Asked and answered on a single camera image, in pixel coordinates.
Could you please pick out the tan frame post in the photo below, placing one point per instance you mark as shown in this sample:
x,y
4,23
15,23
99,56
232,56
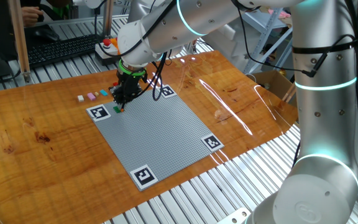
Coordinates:
x,y
19,37

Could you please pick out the black keyboard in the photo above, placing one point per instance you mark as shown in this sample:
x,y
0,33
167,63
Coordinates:
x,y
61,49

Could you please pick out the white foam blocks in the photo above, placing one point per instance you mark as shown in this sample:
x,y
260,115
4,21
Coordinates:
x,y
225,39

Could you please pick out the black computer mouse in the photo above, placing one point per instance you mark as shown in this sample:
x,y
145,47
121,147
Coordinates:
x,y
46,33

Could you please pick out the metal mounting plate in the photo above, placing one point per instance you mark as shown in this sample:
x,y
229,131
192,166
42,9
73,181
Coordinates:
x,y
235,217

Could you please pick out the cardboard box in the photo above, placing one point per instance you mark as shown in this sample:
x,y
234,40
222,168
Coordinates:
x,y
275,82

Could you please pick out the cyan Lego plate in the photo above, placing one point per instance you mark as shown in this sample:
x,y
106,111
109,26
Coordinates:
x,y
103,92

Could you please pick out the black white fiducial marker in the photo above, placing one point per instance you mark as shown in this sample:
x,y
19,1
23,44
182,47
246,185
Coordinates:
x,y
168,91
212,142
144,176
99,112

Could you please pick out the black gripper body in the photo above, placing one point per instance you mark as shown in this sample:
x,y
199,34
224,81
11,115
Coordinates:
x,y
127,87

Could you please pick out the wood pattern table mat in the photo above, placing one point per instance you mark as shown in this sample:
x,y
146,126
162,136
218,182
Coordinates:
x,y
42,155

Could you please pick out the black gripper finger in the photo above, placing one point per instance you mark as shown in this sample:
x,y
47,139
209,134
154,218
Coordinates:
x,y
124,104
119,104

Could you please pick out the pale metal shelf rack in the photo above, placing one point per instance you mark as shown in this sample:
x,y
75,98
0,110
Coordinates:
x,y
267,34

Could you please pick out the pink item on shelf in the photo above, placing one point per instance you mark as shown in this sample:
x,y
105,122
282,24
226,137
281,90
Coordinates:
x,y
279,14

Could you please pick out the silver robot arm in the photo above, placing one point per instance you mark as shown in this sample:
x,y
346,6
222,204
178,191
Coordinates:
x,y
322,124

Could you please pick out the green square Lego plate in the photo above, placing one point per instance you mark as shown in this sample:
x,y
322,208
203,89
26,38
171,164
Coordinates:
x,y
116,109

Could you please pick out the white Lego brick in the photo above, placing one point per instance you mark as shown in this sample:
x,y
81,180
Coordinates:
x,y
80,98

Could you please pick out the grey Lego baseplate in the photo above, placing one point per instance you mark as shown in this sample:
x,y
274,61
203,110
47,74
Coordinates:
x,y
157,137

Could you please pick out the pink Lego brick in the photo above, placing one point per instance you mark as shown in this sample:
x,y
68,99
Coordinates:
x,y
91,96

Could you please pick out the wooden stick bundle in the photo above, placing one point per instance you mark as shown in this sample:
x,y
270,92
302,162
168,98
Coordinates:
x,y
289,92

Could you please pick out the bare person hand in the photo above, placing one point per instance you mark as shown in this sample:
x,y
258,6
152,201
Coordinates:
x,y
30,16

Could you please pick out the dark green garment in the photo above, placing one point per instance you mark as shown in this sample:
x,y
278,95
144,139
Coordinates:
x,y
62,11

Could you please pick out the white box red button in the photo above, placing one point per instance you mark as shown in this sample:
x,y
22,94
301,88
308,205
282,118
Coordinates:
x,y
102,53

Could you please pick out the silver metal post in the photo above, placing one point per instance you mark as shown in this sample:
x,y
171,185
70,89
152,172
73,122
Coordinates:
x,y
107,17

